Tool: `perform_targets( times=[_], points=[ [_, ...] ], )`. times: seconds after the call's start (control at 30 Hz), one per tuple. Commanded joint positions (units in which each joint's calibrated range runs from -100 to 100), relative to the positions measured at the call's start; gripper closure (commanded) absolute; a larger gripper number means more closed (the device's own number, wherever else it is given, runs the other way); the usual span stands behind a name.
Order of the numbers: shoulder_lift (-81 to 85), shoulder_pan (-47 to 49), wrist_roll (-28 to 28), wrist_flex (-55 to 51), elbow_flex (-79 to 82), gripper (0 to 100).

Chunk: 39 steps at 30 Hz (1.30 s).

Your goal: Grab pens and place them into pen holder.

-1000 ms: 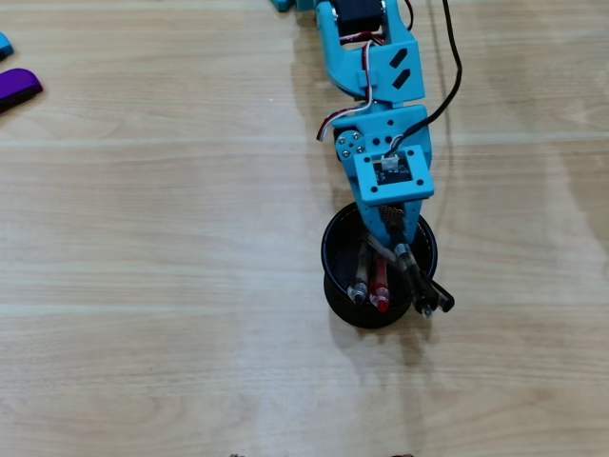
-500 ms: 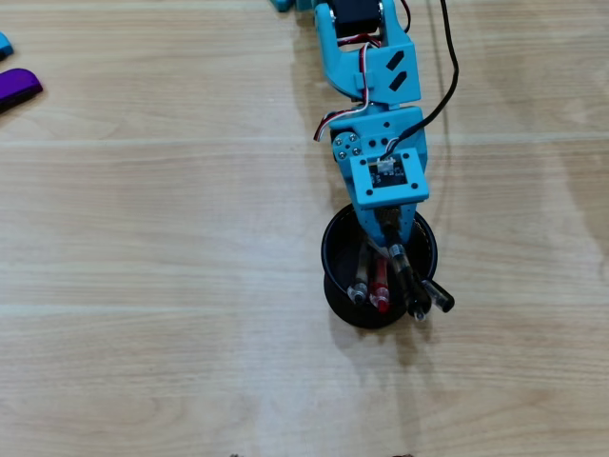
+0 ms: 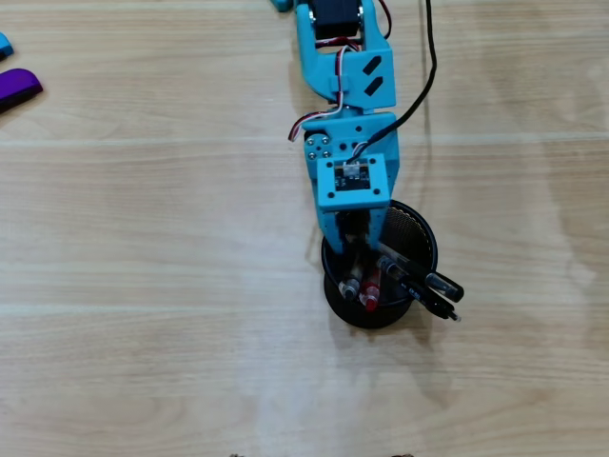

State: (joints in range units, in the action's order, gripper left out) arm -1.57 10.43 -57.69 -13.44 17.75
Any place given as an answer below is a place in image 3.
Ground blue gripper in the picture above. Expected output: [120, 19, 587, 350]
[302, 111, 402, 254]

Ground clear pen with grey grip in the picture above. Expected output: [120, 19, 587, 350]
[337, 251, 362, 302]

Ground red retractable pen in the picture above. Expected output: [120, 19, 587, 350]
[357, 266, 383, 312]

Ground black pen with yellow band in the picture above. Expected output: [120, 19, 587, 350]
[397, 275, 462, 324]

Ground clear pen with black cap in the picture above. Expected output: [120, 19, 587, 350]
[375, 245, 465, 304]

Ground black mesh pen holder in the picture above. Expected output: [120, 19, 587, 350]
[321, 199, 440, 330]

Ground purple plastic object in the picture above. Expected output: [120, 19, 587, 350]
[0, 69, 45, 115]

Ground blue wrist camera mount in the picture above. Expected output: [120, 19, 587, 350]
[316, 153, 389, 211]

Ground red white black servo wire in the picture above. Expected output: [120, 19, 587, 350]
[287, 42, 363, 144]

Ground black camera cable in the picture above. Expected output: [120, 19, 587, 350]
[344, 0, 439, 167]

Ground red black arm wire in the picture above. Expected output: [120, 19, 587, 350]
[378, 0, 393, 41]

